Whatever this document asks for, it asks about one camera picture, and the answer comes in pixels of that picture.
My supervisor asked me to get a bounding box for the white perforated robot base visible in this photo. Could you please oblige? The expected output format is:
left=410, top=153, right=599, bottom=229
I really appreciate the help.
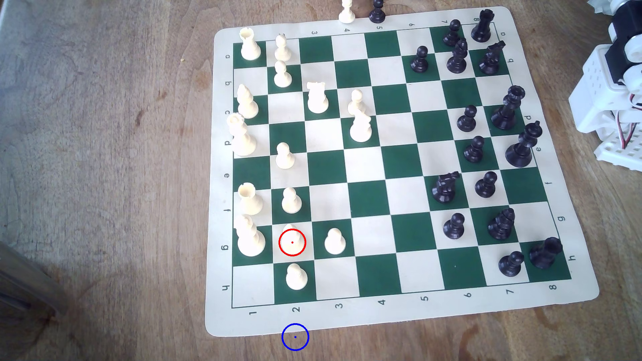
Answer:
left=568, top=44, right=642, bottom=172

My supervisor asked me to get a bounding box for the green white chess mat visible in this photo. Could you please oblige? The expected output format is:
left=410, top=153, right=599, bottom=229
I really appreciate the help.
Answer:
left=205, top=6, right=601, bottom=338

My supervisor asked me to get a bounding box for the white rook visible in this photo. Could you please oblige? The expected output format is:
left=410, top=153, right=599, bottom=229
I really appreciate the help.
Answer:
left=237, top=183, right=263, bottom=216
left=240, top=27, right=262, bottom=61
left=306, top=82, right=330, bottom=114

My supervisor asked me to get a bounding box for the white bishop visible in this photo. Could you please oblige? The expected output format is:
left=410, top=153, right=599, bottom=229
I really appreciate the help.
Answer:
left=236, top=84, right=259, bottom=119

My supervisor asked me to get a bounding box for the black knight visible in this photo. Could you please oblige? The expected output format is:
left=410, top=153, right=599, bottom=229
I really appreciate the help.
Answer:
left=431, top=171, right=461, bottom=204
left=478, top=40, right=506, bottom=76

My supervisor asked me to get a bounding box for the black bishop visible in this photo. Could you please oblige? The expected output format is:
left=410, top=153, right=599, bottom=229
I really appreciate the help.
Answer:
left=446, top=38, right=469, bottom=74
left=488, top=208, right=516, bottom=240

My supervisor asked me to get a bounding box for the black queen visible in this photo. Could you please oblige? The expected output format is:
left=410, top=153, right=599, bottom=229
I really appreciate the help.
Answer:
left=491, top=85, right=526, bottom=131

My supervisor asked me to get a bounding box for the black king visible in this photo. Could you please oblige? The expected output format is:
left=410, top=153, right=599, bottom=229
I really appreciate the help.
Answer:
left=505, top=120, right=543, bottom=168

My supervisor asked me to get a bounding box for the black rook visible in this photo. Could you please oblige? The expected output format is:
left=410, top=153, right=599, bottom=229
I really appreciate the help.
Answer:
left=529, top=237, right=563, bottom=270
left=470, top=9, right=495, bottom=43

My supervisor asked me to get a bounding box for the dark grey object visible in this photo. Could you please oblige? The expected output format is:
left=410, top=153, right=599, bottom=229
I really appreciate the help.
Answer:
left=0, top=241, right=69, bottom=322

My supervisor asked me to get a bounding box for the red white black servo wire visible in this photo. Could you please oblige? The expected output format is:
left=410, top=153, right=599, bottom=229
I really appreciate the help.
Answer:
left=613, top=105, right=642, bottom=150

